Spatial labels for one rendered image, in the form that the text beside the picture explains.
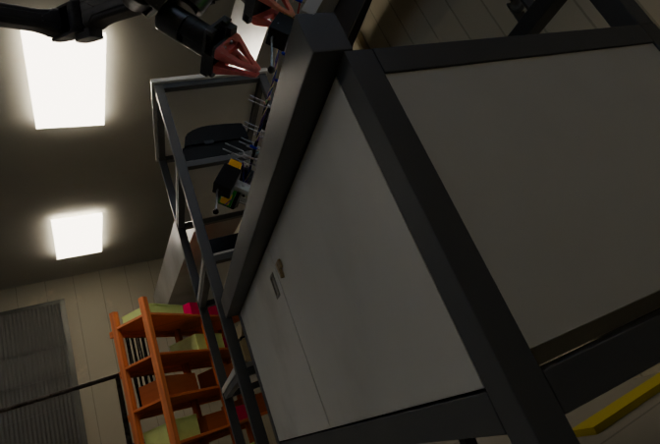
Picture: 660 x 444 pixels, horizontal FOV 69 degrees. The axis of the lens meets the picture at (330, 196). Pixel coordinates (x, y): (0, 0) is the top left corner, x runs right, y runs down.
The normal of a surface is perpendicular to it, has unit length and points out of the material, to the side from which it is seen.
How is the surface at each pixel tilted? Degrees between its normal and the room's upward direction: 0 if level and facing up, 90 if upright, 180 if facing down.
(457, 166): 90
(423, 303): 90
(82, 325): 90
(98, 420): 90
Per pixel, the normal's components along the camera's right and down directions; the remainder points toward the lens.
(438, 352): -0.89, 0.20
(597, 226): 0.27, -0.48
